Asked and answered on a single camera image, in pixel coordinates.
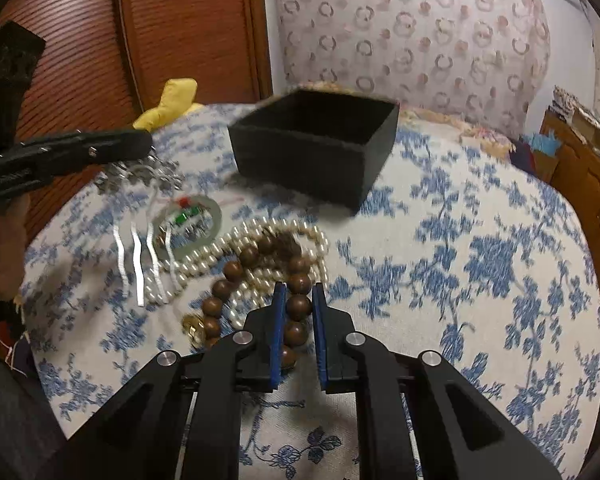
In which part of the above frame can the silver hair comb pin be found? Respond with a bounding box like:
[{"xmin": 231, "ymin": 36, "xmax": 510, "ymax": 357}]
[{"xmin": 95, "ymin": 154, "xmax": 182, "ymax": 308}]

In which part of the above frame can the pale green jade disc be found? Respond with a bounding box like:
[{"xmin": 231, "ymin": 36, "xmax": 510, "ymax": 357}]
[{"xmin": 151, "ymin": 195, "xmax": 222, "ymax": 260}]

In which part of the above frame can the brown wooden bead bracelet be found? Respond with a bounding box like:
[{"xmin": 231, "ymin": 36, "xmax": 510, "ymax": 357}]
[{"xmin": 199, "ymin": 231, "xmax": 314, "ymax": 373}]

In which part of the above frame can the person's left hand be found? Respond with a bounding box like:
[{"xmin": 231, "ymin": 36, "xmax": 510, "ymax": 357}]
[{"xmin": 0, "ymin": 195, "xmax": 30, "ymax": 301}]

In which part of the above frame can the brown louvered wardrobe door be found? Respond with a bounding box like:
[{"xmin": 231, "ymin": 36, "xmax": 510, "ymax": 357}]
[{"xmin": 0, "ymin": 0, "xmax": 274, "ymax": 241}]

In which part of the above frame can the yellow plush toy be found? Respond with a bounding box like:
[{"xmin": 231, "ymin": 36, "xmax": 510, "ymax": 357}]
[{"xmin": 133, "ymin": 78, "xmax": 204, "ymax": 132}]

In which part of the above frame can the blue floral white bedspread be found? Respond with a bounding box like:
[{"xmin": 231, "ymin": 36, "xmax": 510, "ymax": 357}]
[{"xmin": 22, "ymin": 104, "xmax": 600, "ymax": 479}]

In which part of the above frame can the black square cardboard box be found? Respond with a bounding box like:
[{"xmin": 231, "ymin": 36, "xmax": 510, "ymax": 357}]
[{"xmin": 228, "ymin": 89, "xmax": 399, "ymax": 211}]

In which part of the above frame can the wooden side cabinet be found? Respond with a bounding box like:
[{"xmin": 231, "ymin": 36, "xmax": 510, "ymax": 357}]
[{"xmin": 533, "ymin": 110, "xmax": 600, "ymax": 286}]

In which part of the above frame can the circle patterned pink curtain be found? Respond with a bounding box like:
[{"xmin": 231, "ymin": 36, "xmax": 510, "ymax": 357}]
[{"xmin": 276, "ymin": 0, "xmax": 550, "ymax": 136}]

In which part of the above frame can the white pearl necklace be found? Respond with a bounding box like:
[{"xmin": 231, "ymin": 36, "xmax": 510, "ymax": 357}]
[{"xmin": 144, "ymin": 216, "xmax": 332, "ymax": 328}]

